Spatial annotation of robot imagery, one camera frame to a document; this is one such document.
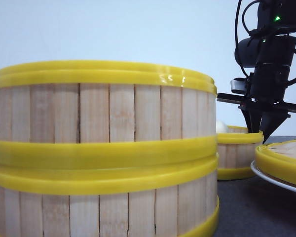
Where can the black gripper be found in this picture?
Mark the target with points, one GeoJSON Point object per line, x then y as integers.
{"type": "Point", "coordinates": [264, 94]}

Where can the bamboo steamer basket one bun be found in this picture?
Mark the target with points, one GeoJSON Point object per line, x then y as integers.
{"type": "Point", "coordinates": [236, 149]}

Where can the yellow rimmed bamboo steamer lid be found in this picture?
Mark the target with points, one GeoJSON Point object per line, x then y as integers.
{"type": "Point", "coordinates": [278, 161]}

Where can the bamboo steamer basket three buns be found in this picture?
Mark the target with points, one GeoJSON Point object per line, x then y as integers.
{"type": "Point", "coordinates": [105, 115]}

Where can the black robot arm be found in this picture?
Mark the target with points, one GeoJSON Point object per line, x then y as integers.
{"type": "Point", "coordinates": [269, 50]}

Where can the single white steamed bun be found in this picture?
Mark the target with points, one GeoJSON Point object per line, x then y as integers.
{"type": "Point", "coordinates": [221, 127]}

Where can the white ceramic plate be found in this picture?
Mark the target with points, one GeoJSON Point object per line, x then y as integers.
{"type": "Point", "coordinates": [275, 181]}

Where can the front bamboo steamer basket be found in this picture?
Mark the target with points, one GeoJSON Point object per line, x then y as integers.
{"type": "Point", "coordinates": [187, 207]}

